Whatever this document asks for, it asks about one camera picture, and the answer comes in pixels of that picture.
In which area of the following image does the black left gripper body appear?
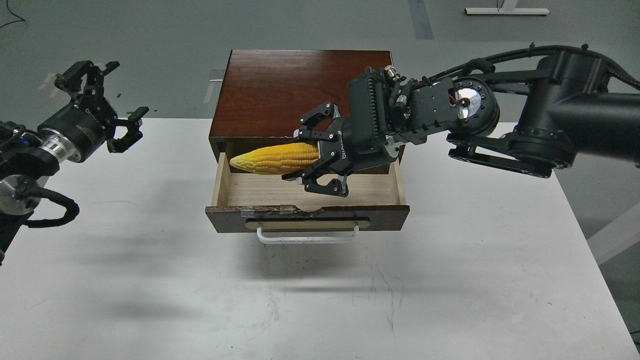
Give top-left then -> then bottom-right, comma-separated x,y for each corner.
39,97 -> 118,163

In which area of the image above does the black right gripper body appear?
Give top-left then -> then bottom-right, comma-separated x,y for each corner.
325,112 -> 401,176

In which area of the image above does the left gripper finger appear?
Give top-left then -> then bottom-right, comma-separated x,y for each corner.
54,60 -> 121,108
106,106 -> 150,154

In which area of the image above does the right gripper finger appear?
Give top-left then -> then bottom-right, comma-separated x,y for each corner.
281,148 -> 350,198
292,101 -> 343,143

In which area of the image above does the wooden drawer with white handle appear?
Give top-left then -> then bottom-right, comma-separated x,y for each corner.
205,152 -> 410,234

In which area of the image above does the yellow corn cob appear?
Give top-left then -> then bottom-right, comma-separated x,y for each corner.
229,142 -> 319,175

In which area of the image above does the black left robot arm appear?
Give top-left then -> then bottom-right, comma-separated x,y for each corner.
0,60 -> 149,257

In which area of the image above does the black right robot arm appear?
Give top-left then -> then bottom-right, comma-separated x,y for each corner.
282,45 -> 640,198

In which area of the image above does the dark wooden cabinet shell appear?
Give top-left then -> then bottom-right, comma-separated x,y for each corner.
208,49 -> 393,158

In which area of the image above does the black wrist camera box right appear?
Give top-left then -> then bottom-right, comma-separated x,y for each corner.
348,66 -> 397,136

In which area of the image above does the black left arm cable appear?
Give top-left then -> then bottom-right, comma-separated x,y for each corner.
0,0 -> 26,31

